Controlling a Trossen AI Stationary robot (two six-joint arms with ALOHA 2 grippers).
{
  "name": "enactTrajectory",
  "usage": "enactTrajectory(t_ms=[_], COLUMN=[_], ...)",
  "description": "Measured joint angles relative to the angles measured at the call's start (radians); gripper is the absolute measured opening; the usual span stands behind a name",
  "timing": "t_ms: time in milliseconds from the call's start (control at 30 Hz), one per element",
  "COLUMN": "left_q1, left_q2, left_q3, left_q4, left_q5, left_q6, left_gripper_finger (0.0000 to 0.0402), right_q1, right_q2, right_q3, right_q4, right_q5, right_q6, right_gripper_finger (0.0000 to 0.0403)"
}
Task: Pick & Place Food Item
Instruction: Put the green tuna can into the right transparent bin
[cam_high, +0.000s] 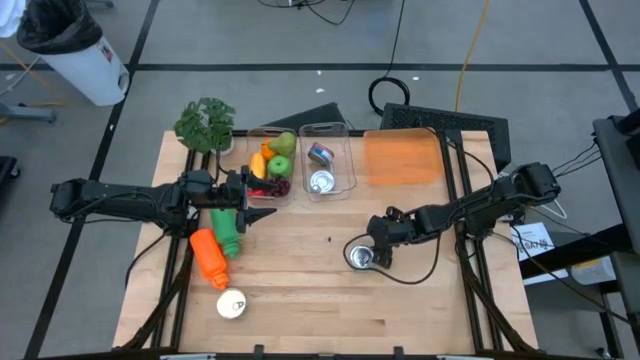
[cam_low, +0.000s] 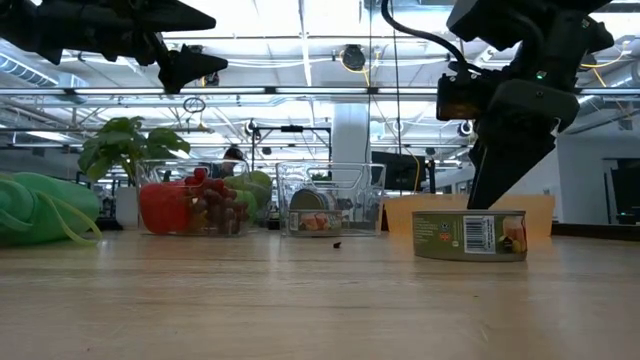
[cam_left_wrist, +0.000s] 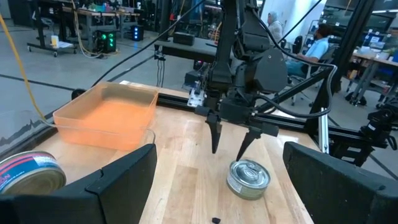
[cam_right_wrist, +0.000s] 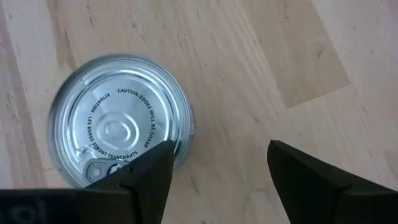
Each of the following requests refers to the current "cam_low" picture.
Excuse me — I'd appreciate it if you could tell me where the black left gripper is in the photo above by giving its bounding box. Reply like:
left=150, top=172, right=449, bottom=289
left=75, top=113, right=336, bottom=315
left=0, top=0, right=229, bottom=95

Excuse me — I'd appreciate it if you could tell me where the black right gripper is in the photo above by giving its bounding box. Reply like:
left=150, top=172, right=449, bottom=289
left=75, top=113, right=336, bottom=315
left=467, top=78, right=581, bottom=210

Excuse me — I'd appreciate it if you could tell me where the green pear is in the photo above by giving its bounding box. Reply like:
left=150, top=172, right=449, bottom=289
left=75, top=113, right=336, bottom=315
left=223, top=169, right=275, bottom=201

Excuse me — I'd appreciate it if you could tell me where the dark red grape bunch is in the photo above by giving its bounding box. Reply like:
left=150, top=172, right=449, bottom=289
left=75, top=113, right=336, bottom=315
left=183, top=167, right=250, bottom=236

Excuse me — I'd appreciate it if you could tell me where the red bell pepper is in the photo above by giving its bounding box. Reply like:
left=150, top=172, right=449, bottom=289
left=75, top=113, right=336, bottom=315
left=139, top=180, right=194, bottom=235

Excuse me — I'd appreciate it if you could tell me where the green round fruit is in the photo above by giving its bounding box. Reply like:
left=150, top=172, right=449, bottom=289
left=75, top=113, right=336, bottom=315
left=234, top=188, right=260, bottom=224

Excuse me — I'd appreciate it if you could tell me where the blue label tin can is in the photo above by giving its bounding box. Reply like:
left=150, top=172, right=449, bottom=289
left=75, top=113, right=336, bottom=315
left=288, top=187, right=337, bottom=212

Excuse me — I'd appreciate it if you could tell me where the dark background monitor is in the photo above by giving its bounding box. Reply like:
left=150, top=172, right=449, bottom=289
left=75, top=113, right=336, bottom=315
left=371, top=151, right=427, bottom=193

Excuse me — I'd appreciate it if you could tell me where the green potted plant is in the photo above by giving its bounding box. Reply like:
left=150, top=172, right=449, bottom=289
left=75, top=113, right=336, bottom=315
left=77, top=116, right=192, bottom=230

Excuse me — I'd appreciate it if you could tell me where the person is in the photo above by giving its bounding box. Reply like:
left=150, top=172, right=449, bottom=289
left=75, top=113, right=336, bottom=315
left=212, top=146, right=247, bottom=180

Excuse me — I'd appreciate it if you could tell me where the clear plastic bin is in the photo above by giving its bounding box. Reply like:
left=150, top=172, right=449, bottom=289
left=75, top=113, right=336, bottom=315
left=134, top=158, right=252, bottom=237
left=275, top=161, right=388, bottom=238

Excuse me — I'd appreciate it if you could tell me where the white square pillar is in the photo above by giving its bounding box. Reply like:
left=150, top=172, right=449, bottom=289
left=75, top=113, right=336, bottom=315
left=331, top=102, right=372, bottom=166

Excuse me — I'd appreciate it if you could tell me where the black hanging ring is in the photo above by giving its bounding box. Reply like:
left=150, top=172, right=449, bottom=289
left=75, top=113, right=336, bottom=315
left=182, top=96, right=207, bottom=115

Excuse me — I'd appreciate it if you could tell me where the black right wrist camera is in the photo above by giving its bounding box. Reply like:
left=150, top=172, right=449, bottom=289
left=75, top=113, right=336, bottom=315
left=436, top=73, right=497, bottom=122

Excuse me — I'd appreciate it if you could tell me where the black hanging cable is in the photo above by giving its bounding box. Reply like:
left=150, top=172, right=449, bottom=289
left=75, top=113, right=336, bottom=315
left=367, top=0, right=374, bottom=166
left=388, top=0, right=404, bottom=194

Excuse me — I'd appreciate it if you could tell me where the black metal stand frame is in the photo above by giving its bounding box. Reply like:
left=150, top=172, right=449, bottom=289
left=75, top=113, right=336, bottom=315
left=251, top=124, right=333, bottom=164

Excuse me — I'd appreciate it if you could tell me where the black right camera cable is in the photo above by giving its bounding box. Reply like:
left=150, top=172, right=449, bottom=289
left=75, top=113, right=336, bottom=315
left=380, top=0, right=471, bottom=71

